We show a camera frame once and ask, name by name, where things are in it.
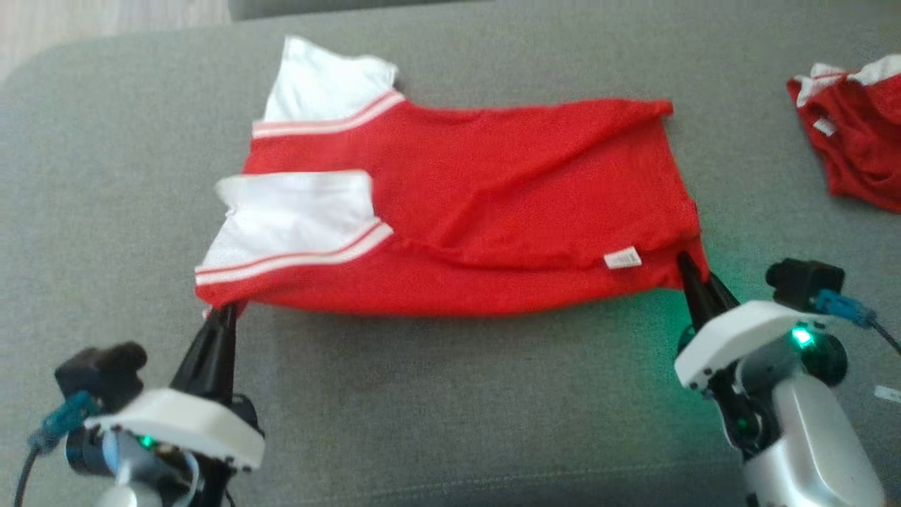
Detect red shorts with elastic waistband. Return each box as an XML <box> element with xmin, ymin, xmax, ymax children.
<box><xmin>786</xmin><ymin>55</ymin><xmax>901</xmax><ymax>214</ymax></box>

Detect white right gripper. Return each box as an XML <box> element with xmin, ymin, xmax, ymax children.
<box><xmin>674</xmin><ymin>251</ymin><xmax>831</xmax><ymax>392</ymax></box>

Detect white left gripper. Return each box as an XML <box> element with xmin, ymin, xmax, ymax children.
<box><xmin>83</xmin><ymin>303</ymin><xmax>266</xmax><ymax>472</ymax></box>

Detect right camera cable blue connector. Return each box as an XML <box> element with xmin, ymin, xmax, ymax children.
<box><xmin>815</xmin><ymin>289</ymin><xmax>901</xmax><ymax>353</ymax></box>

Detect left camera cable teal connector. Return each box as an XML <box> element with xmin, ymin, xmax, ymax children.
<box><xmin>14</xmin><ymin>391</ymin><xmax>99</xmax><ymax>507</ymax></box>

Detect red shirt with white sleeves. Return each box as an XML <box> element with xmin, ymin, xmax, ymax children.
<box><xmin>195</xmin><ymin>35</ymin><xmax>709</xmax><ymax>318</ymax></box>

